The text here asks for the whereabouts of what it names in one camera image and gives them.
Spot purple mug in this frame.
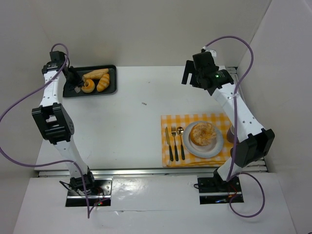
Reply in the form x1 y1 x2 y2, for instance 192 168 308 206
226 125 234 143

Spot aluminium front rail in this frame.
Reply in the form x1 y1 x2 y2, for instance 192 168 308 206
36 168 217 178

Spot metal tongs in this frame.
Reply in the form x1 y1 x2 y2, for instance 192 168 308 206
67 77 84 93

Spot black baking tray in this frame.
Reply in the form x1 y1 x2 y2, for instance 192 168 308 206
63 64 117 98

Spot striped bread roll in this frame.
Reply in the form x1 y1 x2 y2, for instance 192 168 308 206
97 73 110 92

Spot black handled fork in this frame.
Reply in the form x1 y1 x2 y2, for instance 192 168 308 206
171 126 179 161

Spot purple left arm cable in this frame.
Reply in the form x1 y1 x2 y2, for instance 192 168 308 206
0 43 96 219

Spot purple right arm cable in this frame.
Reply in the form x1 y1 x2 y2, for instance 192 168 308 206
202 36 266 217

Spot gold spoon black handle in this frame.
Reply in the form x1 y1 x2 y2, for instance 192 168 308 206
176 126 185 160

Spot sugared orange round cake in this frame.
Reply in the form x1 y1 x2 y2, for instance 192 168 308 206
190 122 216 146

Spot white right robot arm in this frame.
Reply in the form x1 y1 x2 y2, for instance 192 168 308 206
181 49 275 188

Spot orange ring donut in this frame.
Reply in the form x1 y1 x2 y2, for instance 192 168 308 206
81 79 95 93

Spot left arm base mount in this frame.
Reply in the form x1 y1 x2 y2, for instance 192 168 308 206
59 178 113 207

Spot black handled knife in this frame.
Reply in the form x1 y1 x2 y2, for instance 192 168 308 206
165 127 174 161

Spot white plate blue rim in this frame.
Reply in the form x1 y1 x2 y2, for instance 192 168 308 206
183 121 224 158

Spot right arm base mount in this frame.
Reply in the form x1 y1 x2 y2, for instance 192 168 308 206
193 177 244 205

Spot yellow checkered cloth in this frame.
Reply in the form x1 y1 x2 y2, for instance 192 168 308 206
161 113 233 168

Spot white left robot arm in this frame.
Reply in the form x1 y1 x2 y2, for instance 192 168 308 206
32 51 95 191

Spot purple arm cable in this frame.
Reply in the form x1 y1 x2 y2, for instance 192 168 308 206
202 36 266 217
0 43 96 219

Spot long flat pastry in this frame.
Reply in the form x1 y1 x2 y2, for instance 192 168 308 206
82 68 109 81

